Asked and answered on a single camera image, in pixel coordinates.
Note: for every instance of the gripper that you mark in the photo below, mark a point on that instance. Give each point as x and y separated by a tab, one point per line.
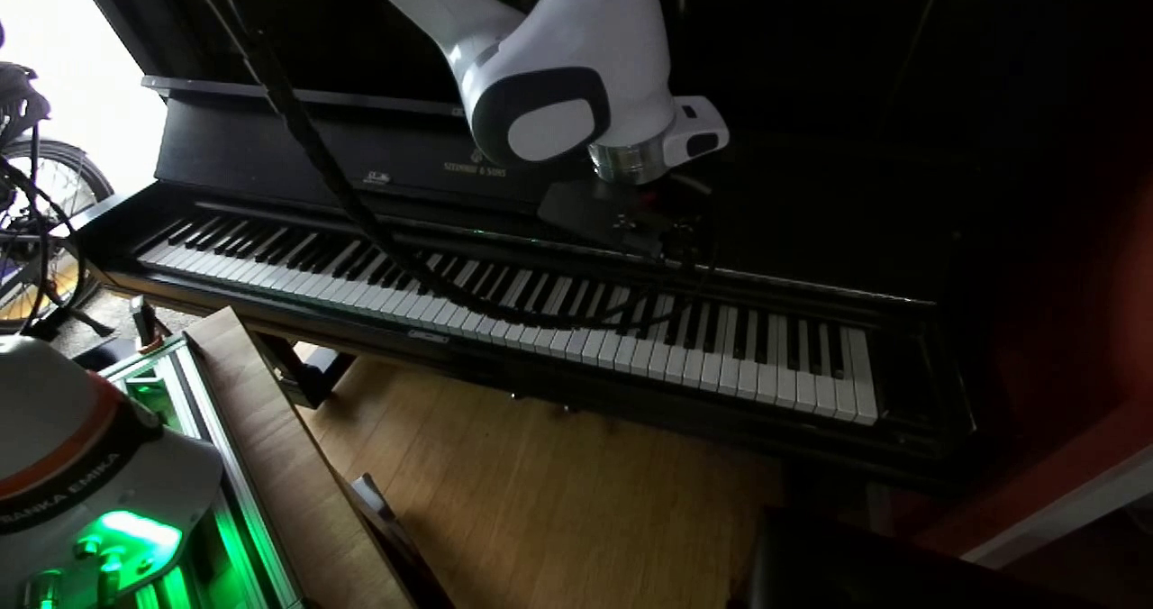
677	222

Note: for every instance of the black upright piano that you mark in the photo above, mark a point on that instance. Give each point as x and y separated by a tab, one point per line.
811	231

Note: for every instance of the black piano bench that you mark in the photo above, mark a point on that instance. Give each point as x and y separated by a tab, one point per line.
883	564

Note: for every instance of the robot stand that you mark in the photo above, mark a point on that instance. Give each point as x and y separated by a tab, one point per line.
270	447

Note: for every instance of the window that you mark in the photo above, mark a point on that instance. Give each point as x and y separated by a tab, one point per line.
81	59

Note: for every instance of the bicycle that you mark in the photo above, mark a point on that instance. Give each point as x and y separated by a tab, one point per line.
36	195

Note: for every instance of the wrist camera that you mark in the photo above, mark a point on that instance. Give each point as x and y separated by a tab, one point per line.
590	213

